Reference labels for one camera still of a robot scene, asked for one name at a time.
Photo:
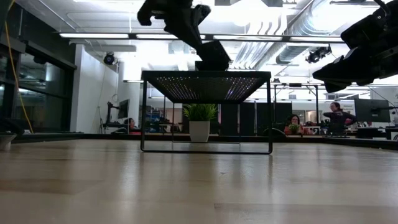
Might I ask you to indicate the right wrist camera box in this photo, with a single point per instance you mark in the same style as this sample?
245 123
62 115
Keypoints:
365 31

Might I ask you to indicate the long overhead light bar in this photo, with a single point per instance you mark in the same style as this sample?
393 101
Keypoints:
93 35

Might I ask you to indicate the black framed glass partition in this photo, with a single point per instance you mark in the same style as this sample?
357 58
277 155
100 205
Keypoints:
46 93

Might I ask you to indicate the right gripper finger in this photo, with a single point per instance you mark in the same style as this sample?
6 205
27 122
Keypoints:
348 67
337 85

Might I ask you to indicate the black desk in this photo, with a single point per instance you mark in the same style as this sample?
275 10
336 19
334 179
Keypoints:
370 131

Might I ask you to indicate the black metal gantry frame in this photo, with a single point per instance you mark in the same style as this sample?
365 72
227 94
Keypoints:
295 84

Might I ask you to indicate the large black monitor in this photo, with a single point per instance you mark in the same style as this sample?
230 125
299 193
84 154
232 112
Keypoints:
371 110

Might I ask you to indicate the black monitor stand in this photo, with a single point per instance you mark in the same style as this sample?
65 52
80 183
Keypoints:
109 112

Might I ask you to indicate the small black monitor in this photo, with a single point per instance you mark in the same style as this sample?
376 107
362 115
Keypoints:
123 109

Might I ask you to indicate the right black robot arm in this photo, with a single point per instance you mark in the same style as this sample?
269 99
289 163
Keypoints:
393 18

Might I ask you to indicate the black metal table frame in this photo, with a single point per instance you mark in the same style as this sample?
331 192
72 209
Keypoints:
311 139

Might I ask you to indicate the green plant in white pot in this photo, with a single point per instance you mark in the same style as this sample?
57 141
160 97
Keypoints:
199 130

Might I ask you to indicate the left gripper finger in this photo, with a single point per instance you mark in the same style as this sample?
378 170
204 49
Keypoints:
199 39
202 53

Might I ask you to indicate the round black ceiling lamp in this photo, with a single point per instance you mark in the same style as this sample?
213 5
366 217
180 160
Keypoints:
109 58

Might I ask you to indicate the black perforated metal shelf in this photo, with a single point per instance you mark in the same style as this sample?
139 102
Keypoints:
206 74

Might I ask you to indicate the black partition panels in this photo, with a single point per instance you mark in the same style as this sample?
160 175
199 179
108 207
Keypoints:
248 118

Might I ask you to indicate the person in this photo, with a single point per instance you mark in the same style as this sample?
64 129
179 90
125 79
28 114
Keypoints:
339 119
293 121
130 124

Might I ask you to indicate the black ceiling spotlight cluster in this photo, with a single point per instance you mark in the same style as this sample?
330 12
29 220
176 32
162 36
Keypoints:
317 54

